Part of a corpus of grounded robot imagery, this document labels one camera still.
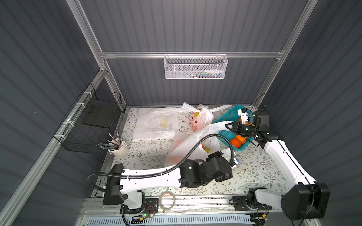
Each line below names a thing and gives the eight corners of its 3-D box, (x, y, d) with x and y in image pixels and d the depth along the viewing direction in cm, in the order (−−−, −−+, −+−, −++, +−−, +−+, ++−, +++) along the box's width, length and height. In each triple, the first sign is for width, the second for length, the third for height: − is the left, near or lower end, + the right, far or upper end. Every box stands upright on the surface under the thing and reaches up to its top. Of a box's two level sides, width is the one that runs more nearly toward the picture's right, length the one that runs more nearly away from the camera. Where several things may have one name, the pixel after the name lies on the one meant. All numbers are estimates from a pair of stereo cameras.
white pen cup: (114, 158, 93) (106, 150, 84) (118, 146, 98) (111, 138, 89) (127, 158, 93) (121, 150, 84) (131, 146, 98) (125, 138, 89)
